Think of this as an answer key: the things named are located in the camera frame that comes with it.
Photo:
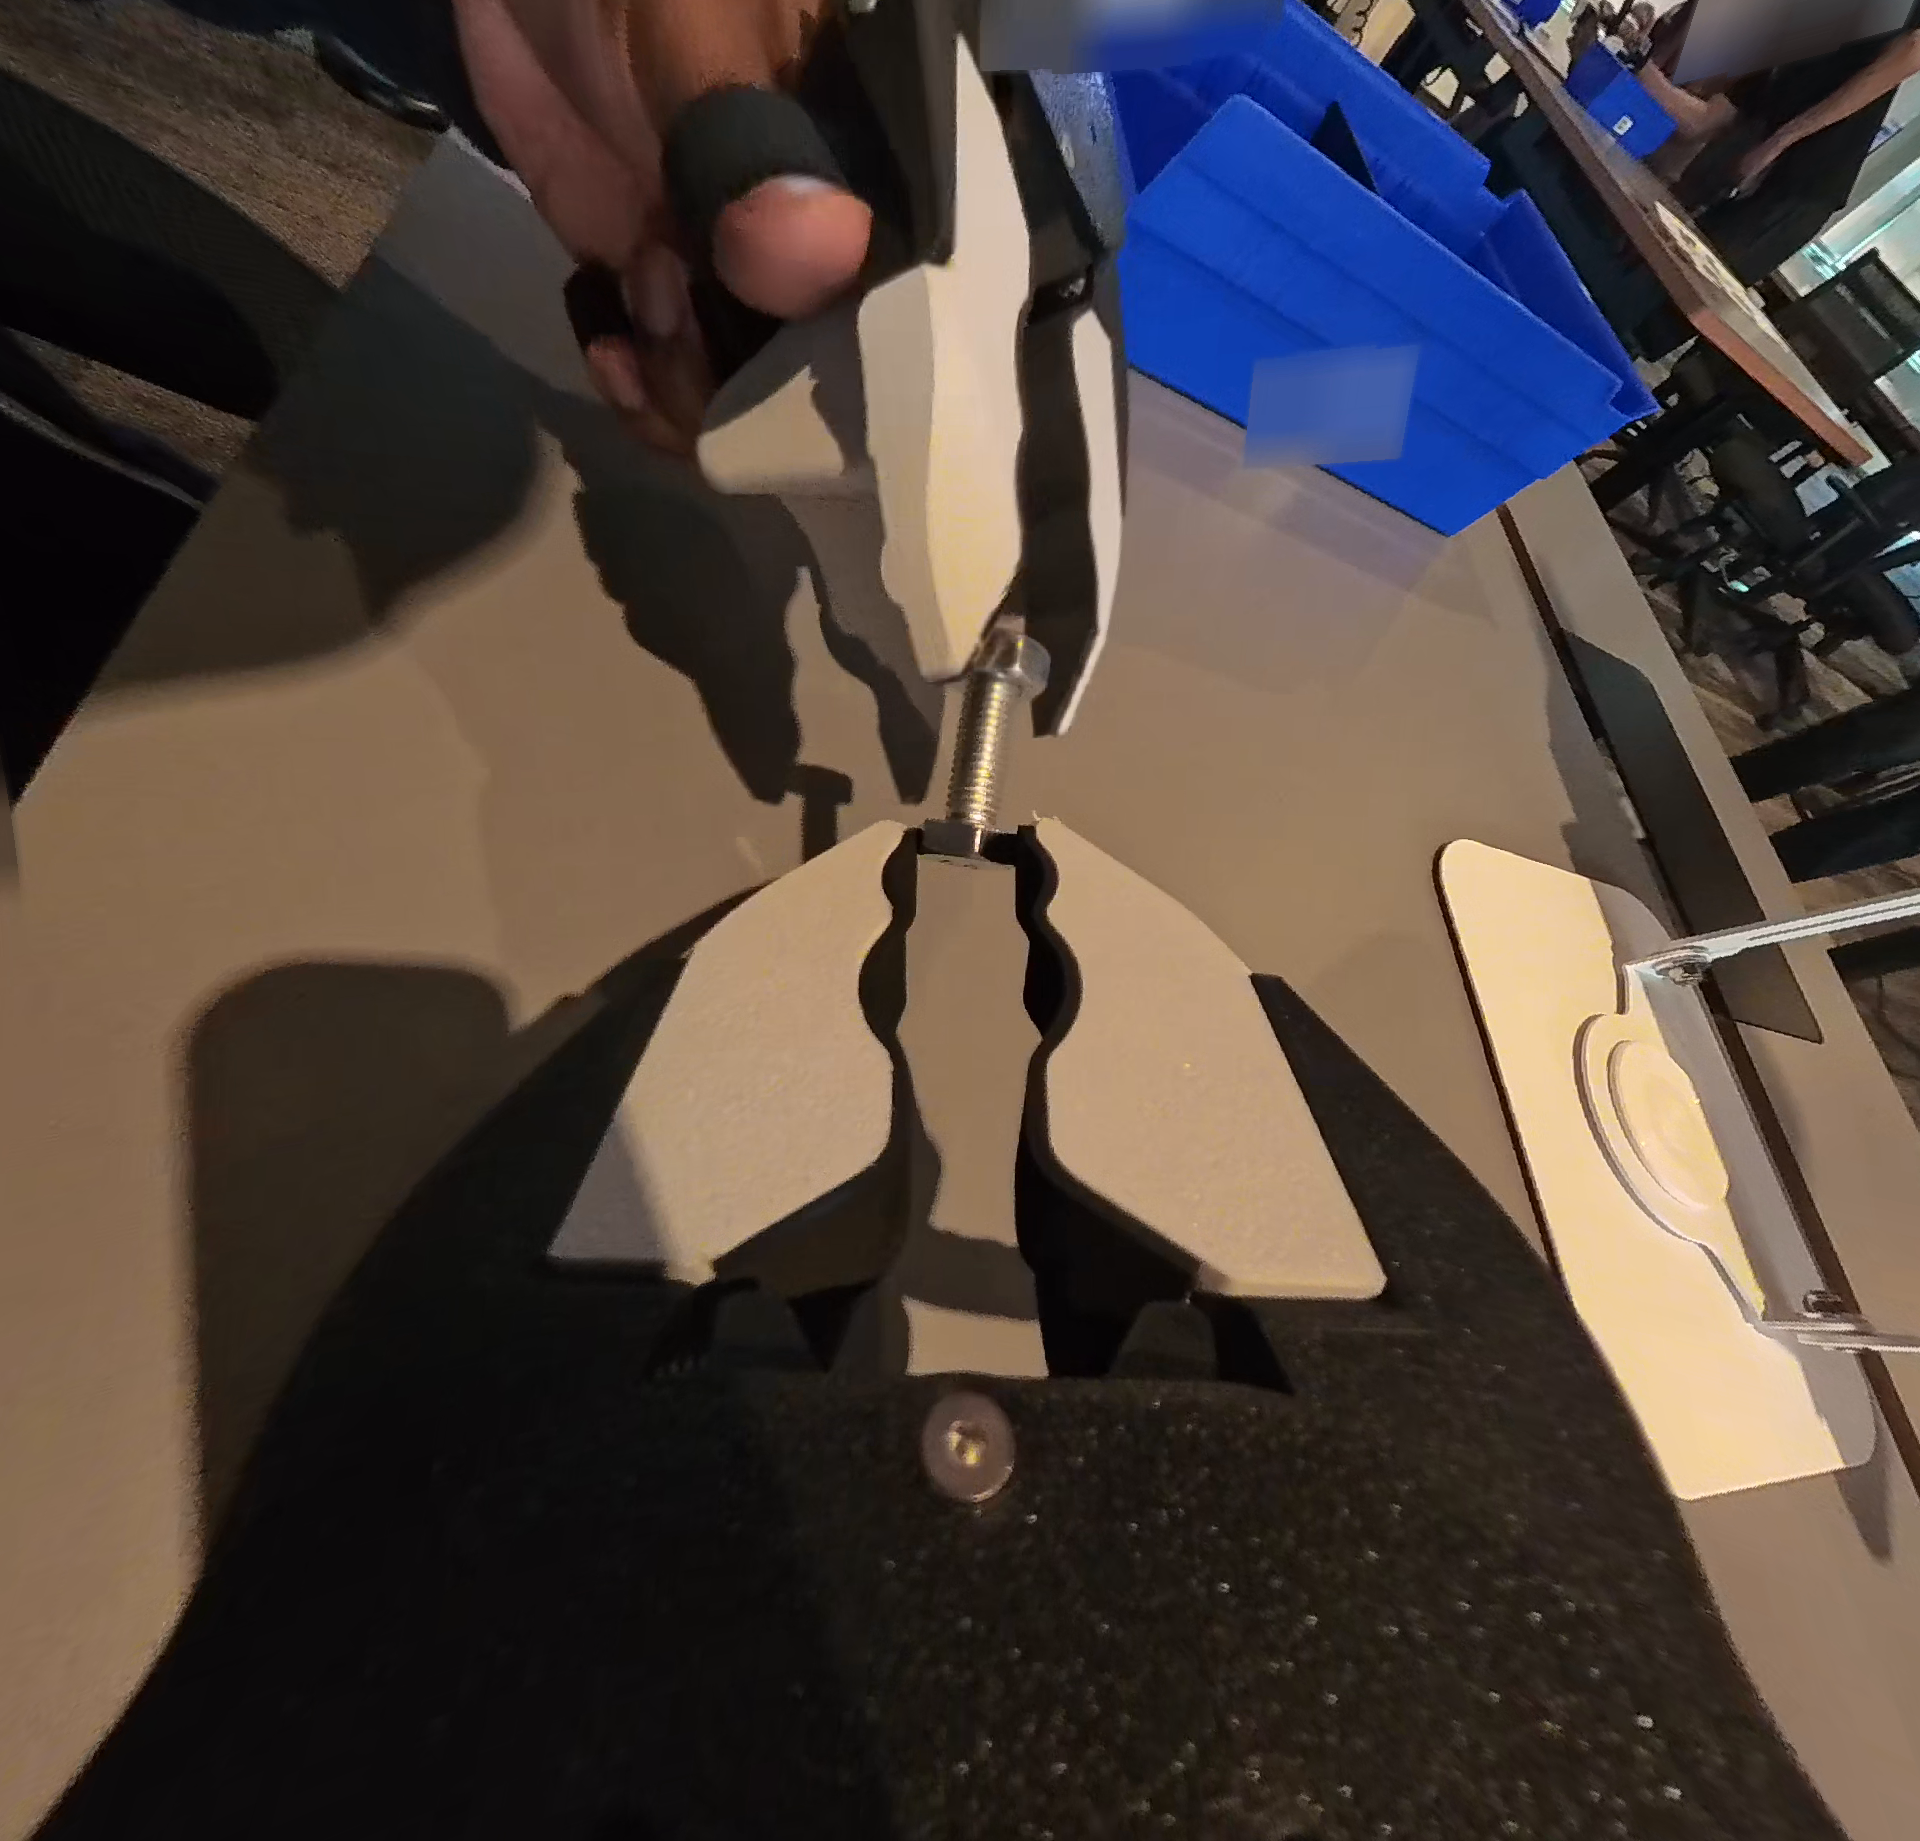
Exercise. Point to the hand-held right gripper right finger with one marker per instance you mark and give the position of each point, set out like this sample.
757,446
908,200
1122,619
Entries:
1200,1107

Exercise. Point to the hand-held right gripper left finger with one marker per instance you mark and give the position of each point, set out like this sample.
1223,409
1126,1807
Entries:
751,1091

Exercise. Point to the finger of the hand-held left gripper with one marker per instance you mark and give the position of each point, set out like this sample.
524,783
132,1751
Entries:
945,417
1102,521

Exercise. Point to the steel hex bolt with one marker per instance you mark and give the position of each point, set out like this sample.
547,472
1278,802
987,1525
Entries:
981,747

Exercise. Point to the steel hex nut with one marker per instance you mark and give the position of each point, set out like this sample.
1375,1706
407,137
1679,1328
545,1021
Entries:
960,840

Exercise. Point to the person's left hand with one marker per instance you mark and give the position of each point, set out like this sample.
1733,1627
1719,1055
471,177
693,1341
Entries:
600,71

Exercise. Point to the white sign stand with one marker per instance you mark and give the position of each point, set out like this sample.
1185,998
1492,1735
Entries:
1530,1001

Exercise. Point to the large blue plastic bin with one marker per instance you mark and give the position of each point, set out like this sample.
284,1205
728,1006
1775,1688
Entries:
1320,252

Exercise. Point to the black flat panel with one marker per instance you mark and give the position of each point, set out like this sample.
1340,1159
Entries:
1681,821

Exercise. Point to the black office chair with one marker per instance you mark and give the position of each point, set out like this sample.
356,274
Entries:
1755,477

